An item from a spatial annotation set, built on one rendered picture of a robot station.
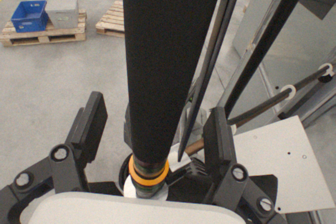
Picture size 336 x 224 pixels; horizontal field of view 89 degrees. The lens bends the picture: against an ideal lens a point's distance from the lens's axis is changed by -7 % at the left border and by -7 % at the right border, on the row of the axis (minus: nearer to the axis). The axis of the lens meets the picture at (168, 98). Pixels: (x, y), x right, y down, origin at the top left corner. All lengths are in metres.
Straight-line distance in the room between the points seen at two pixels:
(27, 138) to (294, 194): 2.17
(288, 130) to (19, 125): 2.32
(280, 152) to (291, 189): 0.11
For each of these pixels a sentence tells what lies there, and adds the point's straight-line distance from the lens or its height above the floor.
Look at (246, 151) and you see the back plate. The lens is 0.68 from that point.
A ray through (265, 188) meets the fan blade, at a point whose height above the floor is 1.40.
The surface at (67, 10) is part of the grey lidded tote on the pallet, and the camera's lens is 3.12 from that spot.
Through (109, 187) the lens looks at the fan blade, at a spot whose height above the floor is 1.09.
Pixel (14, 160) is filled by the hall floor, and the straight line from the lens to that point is 2.22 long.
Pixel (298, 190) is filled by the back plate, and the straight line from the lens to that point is 0.61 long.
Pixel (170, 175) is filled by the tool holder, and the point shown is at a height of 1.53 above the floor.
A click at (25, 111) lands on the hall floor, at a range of 2.49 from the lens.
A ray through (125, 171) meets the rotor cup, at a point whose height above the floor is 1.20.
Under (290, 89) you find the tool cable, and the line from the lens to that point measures 0.40.
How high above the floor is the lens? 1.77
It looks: 50 degrees down
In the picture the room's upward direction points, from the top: 11 degrees clockwise
